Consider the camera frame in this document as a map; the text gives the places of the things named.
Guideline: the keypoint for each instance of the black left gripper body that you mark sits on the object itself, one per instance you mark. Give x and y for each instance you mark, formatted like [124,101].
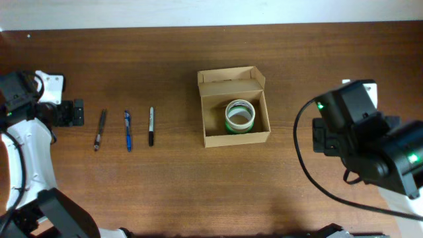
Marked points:
[76,112]

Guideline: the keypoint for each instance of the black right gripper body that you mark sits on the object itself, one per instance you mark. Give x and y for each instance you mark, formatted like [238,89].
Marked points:
[320,136]

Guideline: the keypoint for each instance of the black gel pen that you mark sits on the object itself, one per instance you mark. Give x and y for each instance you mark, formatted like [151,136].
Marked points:
[101,124]

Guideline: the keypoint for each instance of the blue ballpoint pen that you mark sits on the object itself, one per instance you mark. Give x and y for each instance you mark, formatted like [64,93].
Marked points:
[127,119]

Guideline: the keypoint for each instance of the black white marker pen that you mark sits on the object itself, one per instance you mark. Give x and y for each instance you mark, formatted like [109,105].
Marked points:
[151,126]

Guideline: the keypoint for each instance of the beige masking tape roll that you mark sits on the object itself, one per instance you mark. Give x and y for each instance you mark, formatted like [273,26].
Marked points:
[240,114]

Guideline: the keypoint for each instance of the green tape roll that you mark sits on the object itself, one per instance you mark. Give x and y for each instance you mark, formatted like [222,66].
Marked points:
[231,130]

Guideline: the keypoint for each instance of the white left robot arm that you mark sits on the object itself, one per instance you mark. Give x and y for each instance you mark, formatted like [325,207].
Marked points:
[31,106]

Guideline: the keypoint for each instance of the brown cardboard box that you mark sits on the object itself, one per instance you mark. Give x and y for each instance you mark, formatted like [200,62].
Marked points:
[218,87]

